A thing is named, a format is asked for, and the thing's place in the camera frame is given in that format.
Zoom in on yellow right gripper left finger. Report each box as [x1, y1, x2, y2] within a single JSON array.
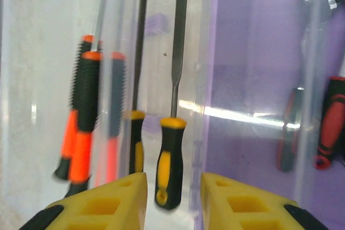
[[18, 172, 148, 230]]

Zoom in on yellow black handled file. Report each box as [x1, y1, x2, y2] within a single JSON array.
[[128, 0, 150, 176], [155, 0, 188, 211]]

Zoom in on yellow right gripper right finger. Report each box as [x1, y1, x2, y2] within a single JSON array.
[[201, 172, 329, 230]]

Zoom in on orange black handled tool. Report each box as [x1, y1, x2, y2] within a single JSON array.
[[64, 51, 104, 198], [53, 34, 96, 182]]

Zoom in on red handled ratchet wrench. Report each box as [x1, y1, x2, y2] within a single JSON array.
[[314, 0, 345, 170]]

